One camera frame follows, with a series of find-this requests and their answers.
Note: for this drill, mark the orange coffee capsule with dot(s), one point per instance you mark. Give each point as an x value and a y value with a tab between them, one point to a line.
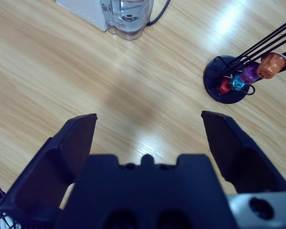
271	65

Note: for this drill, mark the white capsule coffee machine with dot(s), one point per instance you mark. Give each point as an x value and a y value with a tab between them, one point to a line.
90	12

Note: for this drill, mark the red coffee capsule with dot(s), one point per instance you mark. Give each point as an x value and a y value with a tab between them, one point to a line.
224	86

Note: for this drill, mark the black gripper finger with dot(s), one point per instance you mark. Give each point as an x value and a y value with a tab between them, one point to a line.
245	162
50	167

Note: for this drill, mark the teal coffee capsule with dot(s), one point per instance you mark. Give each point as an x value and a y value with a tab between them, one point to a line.
237	82

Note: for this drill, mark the purple coffee capsule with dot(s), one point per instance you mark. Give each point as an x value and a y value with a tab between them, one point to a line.
250	74

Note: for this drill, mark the black capsule holder with rods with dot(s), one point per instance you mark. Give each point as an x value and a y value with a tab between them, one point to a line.
212	71

